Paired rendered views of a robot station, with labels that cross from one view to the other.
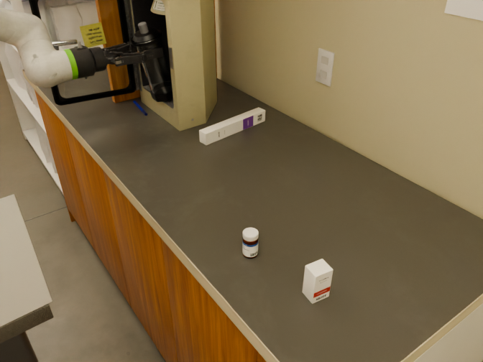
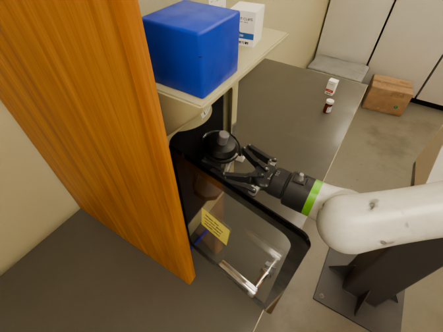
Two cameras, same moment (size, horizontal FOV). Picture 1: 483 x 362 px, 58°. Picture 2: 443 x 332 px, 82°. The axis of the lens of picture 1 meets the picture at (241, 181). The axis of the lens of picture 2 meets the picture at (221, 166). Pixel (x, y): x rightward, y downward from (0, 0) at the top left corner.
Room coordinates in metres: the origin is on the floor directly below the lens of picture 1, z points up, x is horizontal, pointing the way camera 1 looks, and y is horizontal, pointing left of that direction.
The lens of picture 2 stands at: (1.67, 0.79, 1.71)
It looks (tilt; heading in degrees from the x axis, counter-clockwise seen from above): 48 degrees down; 248
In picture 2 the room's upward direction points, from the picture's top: straight up
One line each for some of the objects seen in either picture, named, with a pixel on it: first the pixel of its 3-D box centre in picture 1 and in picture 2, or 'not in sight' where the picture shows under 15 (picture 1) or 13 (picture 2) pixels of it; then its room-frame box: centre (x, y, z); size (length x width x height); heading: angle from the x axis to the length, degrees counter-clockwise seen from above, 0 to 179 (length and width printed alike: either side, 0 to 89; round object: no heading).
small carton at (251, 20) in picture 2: not in sight; (246, 24); (1.43, 0.32, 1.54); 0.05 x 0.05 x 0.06; 44
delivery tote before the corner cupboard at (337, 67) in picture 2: not in sight; (333, 79); (-0.64, -1.33, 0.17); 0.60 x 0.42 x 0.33; 124
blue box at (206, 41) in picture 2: not in sight; (193, 47); (1.56, 0.42, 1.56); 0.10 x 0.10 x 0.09; 36
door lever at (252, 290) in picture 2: not in sight; (244, 271); (1.56, 0.63, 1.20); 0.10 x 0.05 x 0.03; 117
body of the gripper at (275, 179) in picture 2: (104, 57); (269, 178); (1.39, 0.44, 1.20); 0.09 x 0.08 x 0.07; 126
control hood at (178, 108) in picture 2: not in sight; (226, 79); (1.48, 0.36, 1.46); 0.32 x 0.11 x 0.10; 36
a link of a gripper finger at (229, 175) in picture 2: (118, 52); (242, 178); (1.46, 0.41, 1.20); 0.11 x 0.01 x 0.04; 154
